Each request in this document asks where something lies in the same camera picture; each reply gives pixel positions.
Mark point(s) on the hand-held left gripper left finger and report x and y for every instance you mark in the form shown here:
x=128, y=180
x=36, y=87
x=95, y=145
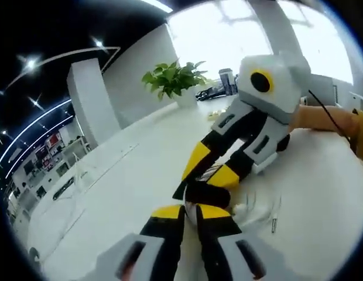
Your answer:
x=164, y=234

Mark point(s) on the bright window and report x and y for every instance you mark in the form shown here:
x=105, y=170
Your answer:
x=216, y=35

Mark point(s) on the black glossy object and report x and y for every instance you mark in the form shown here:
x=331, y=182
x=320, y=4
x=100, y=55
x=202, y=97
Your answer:
x=212, y=92

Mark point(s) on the potted green plant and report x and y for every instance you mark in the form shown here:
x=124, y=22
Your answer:
x=175, y=79

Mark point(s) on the blue white carton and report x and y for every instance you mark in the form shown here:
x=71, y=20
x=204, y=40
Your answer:
x=227, y=80

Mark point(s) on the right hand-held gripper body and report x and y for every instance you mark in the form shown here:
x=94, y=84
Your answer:
x=275, y=85

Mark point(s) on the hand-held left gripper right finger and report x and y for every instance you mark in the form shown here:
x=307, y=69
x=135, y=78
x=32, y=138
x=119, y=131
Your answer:
x=216, y=234

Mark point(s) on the white power strip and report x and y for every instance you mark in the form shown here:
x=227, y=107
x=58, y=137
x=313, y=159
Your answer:
x=216, y=114

